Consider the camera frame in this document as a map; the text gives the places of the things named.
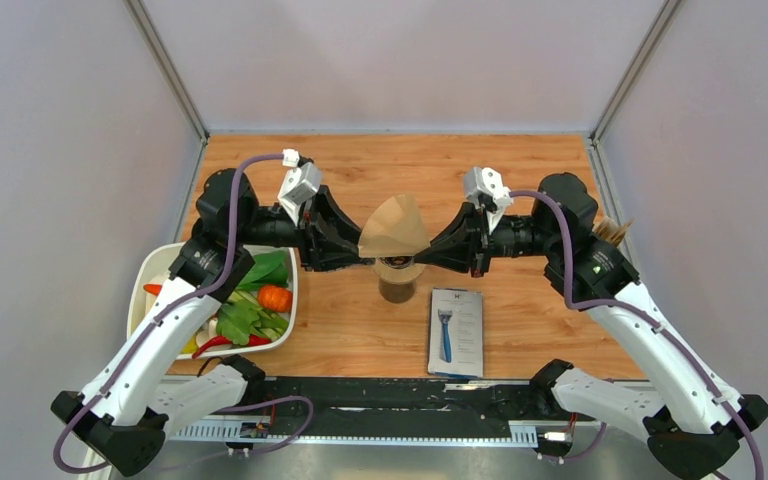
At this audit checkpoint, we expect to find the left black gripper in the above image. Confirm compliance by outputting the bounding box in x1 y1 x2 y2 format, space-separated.
234 183 376 273

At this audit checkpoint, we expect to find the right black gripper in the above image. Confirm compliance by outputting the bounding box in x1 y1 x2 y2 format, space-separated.
413 199 562 278

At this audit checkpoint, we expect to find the brown paper coffee filter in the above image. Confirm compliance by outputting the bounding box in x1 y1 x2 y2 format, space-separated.
358 194 430 258

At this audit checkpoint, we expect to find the round wooden dripper stand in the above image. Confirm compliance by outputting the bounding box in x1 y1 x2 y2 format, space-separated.
372 261 426 285

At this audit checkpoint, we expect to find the glass ribbed coffee dripper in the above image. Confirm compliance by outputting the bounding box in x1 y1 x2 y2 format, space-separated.
375 256 425 270

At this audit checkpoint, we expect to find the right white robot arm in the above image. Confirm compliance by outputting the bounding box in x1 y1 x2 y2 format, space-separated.
414 168 768 479

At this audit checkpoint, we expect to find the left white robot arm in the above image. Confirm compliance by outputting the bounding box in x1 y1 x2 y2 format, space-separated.
51 164 361 476

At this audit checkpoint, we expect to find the orange coffee filter box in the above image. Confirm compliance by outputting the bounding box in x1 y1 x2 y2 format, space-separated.
593 217 633 247

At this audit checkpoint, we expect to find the green bok choy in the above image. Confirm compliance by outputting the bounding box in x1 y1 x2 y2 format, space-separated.
236 250 290 291

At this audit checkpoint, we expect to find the orange toy pumpkin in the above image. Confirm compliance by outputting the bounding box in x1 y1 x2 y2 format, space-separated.
257 285 294 313

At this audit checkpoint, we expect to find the razor retail package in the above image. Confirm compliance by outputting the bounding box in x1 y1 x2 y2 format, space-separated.
427 288 484 379

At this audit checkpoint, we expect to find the green leafy vegetable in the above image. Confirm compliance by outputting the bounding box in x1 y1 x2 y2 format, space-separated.
216 292 289 347

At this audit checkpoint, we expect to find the red chili pepper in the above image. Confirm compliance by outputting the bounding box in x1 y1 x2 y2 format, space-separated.
191 335 272 359

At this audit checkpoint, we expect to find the orange toy carrot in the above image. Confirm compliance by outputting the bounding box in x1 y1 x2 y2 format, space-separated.
142 283 162 297

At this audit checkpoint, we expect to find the white vegetable tray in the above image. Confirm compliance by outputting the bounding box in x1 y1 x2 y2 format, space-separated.
126 243 298 360

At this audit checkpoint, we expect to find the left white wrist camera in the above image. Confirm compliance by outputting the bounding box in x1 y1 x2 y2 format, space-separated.
277 149 323 226

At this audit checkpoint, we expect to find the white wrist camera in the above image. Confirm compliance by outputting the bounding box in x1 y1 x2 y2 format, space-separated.
277 149 323 226
462 167 513 234

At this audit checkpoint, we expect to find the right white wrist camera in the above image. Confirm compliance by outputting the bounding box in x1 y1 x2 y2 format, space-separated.
462 167 513 234

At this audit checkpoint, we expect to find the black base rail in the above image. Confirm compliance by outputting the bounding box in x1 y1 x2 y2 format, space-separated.
204 376 589 456

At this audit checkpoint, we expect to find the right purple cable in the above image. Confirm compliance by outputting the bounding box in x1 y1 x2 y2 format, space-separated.
507 189 767 480

